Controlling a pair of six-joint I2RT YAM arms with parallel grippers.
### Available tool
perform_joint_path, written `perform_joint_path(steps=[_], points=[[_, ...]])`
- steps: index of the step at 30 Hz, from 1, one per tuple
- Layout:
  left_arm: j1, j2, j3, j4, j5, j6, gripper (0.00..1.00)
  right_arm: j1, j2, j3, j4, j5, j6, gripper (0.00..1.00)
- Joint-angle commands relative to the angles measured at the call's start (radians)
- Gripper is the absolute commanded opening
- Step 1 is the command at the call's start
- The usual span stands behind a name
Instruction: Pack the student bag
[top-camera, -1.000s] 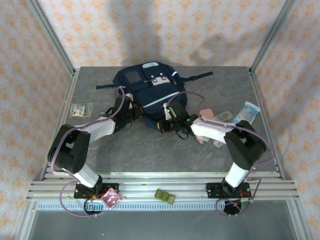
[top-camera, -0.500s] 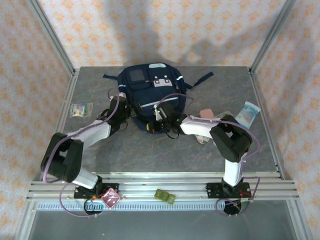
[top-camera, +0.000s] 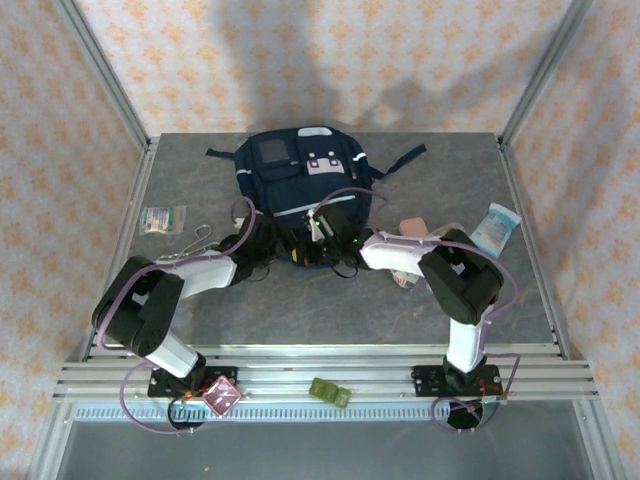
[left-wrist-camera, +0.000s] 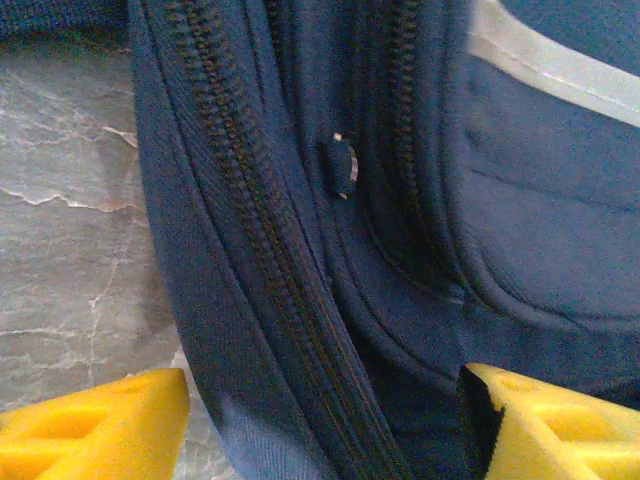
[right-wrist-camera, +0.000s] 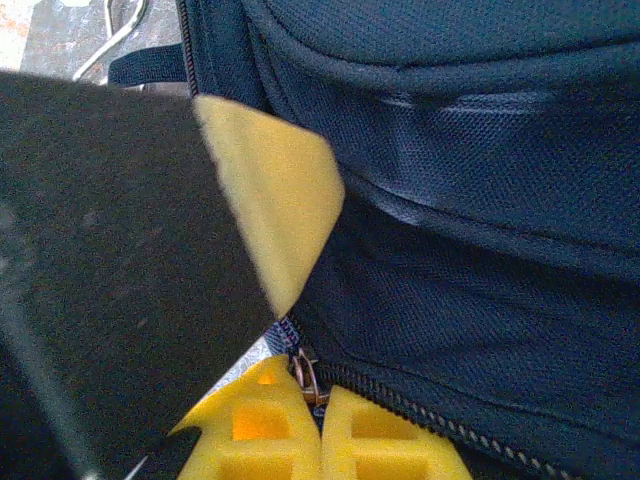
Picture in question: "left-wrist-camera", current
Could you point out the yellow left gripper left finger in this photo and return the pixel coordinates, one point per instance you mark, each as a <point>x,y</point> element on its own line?
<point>100,435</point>

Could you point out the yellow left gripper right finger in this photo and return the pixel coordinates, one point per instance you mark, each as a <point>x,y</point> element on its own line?
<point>560,440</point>

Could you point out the navy blue backpack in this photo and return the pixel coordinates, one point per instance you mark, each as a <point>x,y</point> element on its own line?
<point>400,225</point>

